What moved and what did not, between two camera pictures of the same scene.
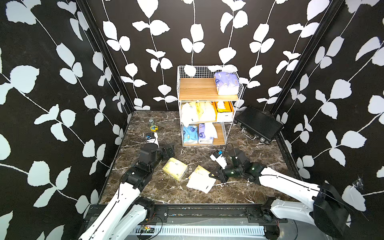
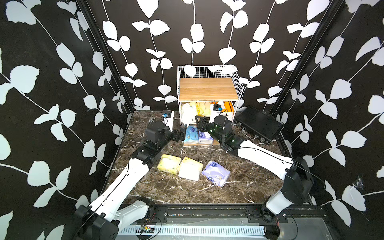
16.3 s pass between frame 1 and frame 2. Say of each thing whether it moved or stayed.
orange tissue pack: stayed
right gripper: moved
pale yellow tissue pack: stayed
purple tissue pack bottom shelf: stayed
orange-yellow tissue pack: moved
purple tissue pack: moved
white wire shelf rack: stayed
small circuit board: stayed
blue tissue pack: stayed
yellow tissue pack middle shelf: stayed
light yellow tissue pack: moved
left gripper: moved
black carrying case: stayed
